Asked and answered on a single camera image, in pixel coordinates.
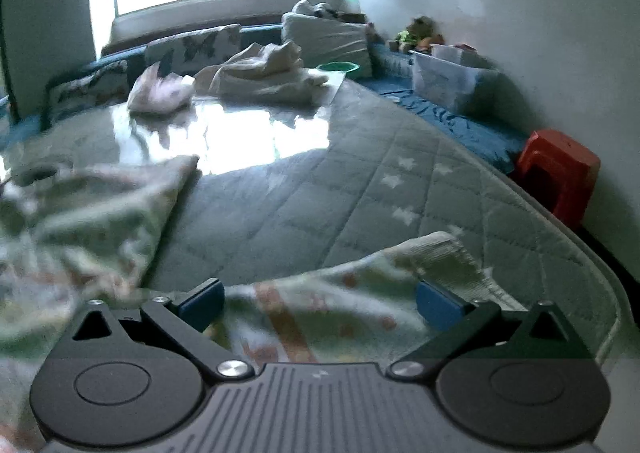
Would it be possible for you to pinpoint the grey quilted star table cover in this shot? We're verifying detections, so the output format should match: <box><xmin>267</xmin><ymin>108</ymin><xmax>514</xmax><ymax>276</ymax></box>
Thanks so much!
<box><xmin>0</xmin><ymin>78</ymin><xmax>626</xmax><ymax>384</ymax></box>

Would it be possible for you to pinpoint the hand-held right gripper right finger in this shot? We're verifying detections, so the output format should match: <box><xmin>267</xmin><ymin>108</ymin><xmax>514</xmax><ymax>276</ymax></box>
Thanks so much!
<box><xmin>391</xmin><ymin>280</ymin><xmax>596</xmax><ymax>379</ymax></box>

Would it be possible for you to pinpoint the green and brown plush toy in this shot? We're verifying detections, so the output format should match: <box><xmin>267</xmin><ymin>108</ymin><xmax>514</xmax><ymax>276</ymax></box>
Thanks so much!
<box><xmin>396</xmin><ymin>15</ymin><xmax>446</xmax><ymax>54</ymax></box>

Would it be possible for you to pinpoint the red plastic stool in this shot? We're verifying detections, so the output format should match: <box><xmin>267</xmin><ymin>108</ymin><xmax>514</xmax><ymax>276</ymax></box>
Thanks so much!
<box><xmin>515</xmin><ymin>129</ymin><xmax>602</xmax><ymax>230</ymax></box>

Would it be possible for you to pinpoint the plastic bag with cloth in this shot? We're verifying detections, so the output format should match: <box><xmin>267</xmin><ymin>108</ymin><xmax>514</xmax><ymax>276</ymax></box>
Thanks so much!
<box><xmin>127</xmin><ymin>62</ymin><xmax>196</xmax><ymax>114</ymax></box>

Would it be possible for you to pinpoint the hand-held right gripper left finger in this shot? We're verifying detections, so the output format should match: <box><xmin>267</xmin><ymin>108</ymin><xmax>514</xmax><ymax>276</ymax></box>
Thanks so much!
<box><xmin>65</xmin><ymin>278</ymin><xmax>253</xmax><ymax>381</ymax></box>

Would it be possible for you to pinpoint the butterfly print cushion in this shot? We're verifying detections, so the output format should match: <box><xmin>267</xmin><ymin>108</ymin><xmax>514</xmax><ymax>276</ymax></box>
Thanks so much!
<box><xmin>47</xmin><ymin>60</ymin><xmax>132</xmax><ymax>122</ymax></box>
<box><xmin>145</xmin><ymin>24</ymin><xmax>242</xmax><ymax>78</ymax></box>

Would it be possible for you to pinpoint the cream cloth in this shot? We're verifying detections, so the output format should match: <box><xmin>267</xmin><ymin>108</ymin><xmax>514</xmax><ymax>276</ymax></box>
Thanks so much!
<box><xmin>192</xmin><ymin>42</ymin><xmax>331</xmax><ymax>106</ymax></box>

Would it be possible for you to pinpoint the white pillow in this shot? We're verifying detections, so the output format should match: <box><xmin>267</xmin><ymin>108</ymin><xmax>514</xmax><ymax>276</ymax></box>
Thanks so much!
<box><xmin>281</xmin><ymin>13</ymin><xmax>374</xmax><ymax>78</ymax></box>

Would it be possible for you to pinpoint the green patterned garment orange stripe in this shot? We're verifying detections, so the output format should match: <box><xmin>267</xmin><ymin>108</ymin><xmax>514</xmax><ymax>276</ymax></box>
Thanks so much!
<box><xmin>0</xmin><ymin>155</ymin><xmax>526</xmax><ymax>453</ymax></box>

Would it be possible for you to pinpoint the clear plastic storage box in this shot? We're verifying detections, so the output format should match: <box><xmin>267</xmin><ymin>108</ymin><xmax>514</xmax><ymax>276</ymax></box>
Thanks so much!
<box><xmin>410</xmin><ymin>44</ymin><xmax>502</xmax><ymax>116</ymax></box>

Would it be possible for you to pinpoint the green bowl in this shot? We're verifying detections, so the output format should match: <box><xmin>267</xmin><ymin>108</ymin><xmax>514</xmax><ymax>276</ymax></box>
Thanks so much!
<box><xmin>318</xmin><ymin>61</ymin><xmax>361</xmax><ymax>78</ymax></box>

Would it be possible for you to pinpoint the black and white plush toy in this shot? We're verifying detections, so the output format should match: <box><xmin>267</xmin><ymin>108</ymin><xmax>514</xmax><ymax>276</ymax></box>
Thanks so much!
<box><xmin>291</xmin><ymin>0</ymin><xmax>343</xmax><ymax>20</ymax></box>

